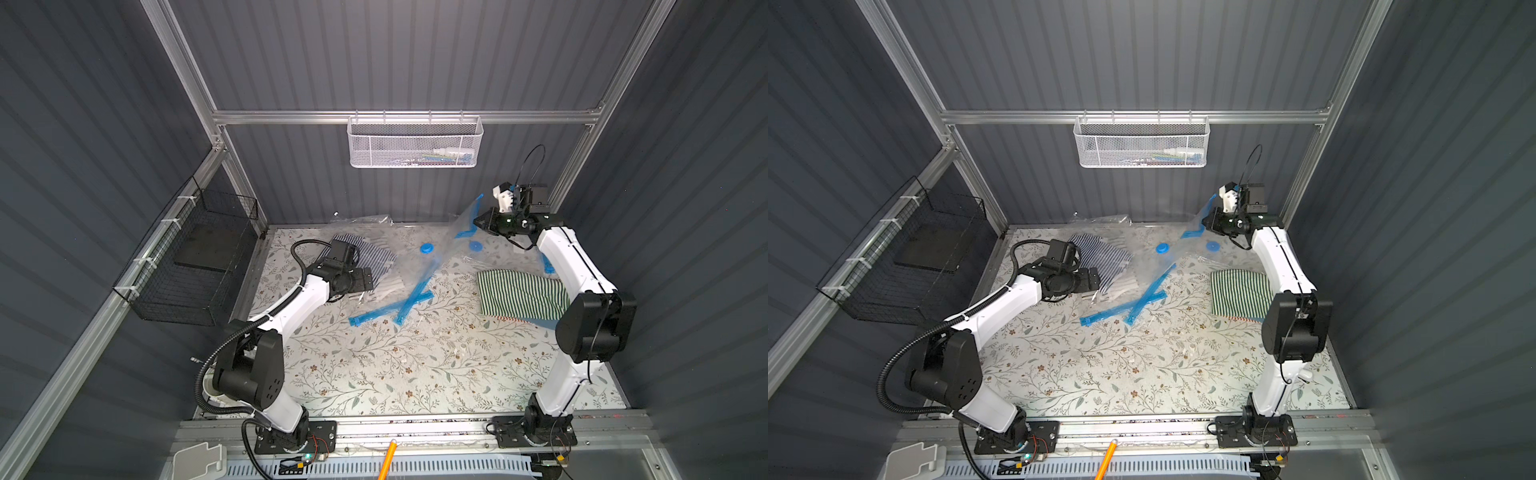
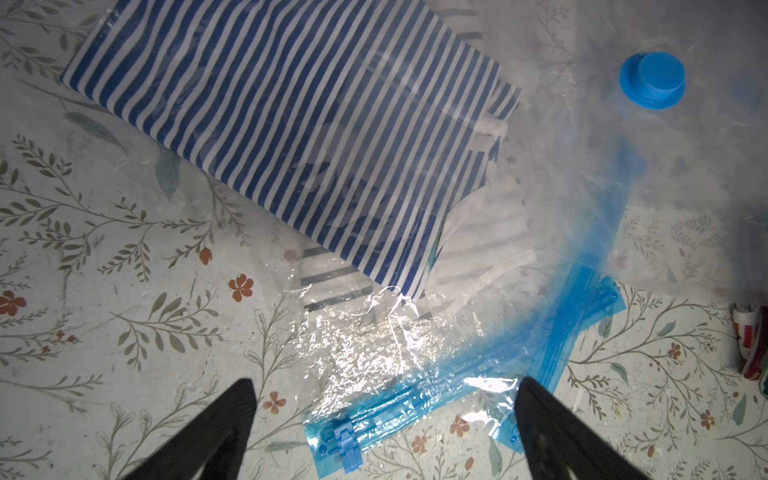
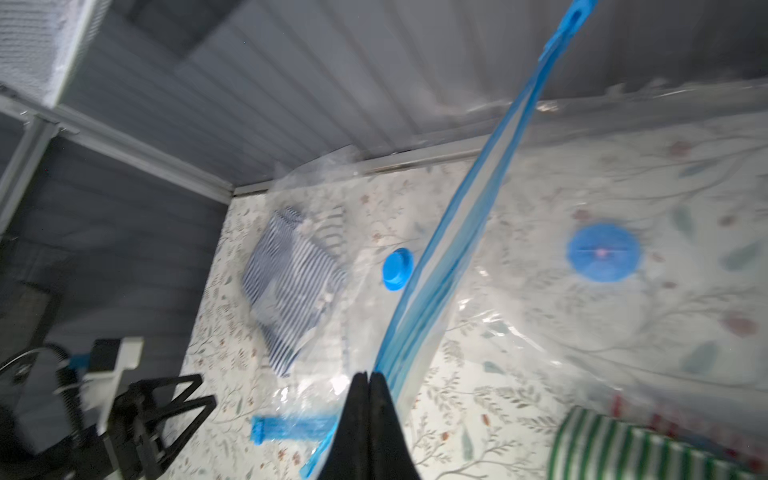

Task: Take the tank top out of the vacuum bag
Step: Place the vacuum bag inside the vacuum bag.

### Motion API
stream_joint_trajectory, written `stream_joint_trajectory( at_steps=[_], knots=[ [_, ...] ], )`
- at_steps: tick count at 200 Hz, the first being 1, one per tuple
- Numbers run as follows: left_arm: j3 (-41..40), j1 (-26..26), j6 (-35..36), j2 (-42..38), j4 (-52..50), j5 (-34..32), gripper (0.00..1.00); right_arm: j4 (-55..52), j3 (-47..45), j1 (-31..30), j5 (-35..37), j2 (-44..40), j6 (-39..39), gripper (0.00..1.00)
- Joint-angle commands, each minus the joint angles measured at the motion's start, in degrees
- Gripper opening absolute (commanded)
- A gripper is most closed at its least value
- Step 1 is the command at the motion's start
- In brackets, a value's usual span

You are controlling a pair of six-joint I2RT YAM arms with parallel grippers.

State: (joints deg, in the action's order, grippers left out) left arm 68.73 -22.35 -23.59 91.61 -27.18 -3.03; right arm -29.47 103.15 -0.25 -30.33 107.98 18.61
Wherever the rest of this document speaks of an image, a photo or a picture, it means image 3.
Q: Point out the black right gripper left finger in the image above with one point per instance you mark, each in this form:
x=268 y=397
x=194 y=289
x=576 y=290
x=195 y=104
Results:
x=348 y=457

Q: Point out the blue white striped garment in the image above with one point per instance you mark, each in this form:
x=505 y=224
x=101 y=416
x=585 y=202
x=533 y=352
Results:
x=291 y=282

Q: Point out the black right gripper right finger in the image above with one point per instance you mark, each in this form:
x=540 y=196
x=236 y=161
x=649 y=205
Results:
x=389 y=457

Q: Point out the green white striped garment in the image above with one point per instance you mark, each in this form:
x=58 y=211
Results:
x=590 y=445

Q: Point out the clear vacuum bag blue zipper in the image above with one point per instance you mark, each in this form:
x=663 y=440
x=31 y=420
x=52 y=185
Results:
x=371 y=329

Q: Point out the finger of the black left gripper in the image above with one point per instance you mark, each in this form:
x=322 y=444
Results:
x=154 y=456

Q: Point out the white wire wall basket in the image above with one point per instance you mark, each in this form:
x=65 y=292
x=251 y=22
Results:
x=43 y=42

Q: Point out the blue round valve cap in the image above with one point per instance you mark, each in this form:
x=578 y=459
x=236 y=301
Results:
x=604 y=253

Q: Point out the blue valve cap on bag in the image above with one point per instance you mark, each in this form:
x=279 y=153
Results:
x=397 y=269

